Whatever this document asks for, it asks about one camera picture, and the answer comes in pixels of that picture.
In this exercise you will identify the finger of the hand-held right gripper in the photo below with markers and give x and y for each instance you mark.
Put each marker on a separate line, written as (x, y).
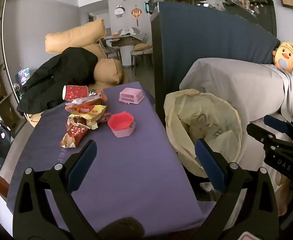
(274, 123)
(257, 133)

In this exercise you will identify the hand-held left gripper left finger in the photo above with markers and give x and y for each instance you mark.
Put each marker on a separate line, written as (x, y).
(82, 160)

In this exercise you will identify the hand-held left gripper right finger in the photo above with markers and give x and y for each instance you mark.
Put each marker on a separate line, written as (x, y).
(210, 162)

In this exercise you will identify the red snack packet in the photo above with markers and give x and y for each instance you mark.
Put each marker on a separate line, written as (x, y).
(74, 135)

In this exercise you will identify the person's bare leg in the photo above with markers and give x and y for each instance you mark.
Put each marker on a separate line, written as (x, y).
(284, 197)

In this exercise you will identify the brown yellow snack packet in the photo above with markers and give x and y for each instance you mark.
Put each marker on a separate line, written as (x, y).
(82, 123)

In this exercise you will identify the red pink hexagonal bowl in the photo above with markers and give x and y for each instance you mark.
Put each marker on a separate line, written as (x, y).
(120, 122)

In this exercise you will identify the orange snack packet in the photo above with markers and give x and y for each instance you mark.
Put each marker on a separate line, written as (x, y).
(97, 97)

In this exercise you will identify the red paper cup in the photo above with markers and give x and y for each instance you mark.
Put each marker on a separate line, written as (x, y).
(75, 92)

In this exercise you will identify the yellow duck plush toy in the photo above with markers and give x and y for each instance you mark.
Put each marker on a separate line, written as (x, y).
(286, 55)

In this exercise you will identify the pink plastic basket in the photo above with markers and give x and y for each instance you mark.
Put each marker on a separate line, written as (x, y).
(131, 95)

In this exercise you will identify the black jacket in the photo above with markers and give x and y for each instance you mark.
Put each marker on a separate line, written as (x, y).
(56, 75)

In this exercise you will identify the colourful gift bag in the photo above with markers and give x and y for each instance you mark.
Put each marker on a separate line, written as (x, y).
(22, 75)

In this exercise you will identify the grey dining chair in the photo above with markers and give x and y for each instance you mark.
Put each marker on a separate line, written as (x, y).
(111, 51)

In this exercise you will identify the white dining table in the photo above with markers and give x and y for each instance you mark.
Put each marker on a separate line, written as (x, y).
(125, 55)

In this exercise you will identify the chair with yellow cushion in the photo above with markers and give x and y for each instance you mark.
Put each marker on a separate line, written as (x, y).
(141, 51)

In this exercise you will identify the long tan cushion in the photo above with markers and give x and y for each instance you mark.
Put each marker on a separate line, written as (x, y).
(76, 36)

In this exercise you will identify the teal rimmed black device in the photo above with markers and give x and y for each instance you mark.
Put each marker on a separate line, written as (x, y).
(150, 7)

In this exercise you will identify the panda wall sticker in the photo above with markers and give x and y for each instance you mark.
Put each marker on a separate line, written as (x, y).
(119, 10)

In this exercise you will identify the red hanging wall ornament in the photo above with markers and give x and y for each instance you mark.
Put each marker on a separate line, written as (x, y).
(136, 13)

